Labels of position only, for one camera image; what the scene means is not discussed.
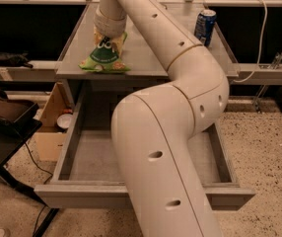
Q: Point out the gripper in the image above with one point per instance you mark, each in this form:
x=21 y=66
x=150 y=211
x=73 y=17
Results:
x=108 y=26

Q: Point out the green rice chip bag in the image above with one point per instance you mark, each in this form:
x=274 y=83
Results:
x=104 y=59

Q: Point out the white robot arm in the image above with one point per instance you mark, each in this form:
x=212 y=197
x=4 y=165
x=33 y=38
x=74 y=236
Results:
x=150 y=128

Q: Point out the grey open top drawer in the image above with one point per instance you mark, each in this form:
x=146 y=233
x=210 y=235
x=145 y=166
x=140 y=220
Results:
x=87 y=174

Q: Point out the blue pepsi can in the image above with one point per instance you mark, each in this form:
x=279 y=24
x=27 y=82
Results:
x=205 y=22

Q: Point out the small white bowl in box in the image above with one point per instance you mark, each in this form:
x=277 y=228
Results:
x=64 y=120

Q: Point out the cardboard box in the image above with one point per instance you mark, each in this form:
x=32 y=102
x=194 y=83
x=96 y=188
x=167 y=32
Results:
x=50 y=137

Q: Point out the black table with tray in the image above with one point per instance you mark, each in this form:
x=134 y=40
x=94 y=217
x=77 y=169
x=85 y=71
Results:
x=17 y=125

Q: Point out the grey shelf rail left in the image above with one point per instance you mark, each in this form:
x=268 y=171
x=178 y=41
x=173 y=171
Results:
x=42 y=71

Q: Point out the grey shelf rail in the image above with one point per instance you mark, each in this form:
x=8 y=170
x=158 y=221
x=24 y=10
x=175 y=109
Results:
x=42 y=71
x=252 y=74

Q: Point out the grey shelf rail right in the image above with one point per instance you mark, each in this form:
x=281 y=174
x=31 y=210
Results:
x=252 y=74

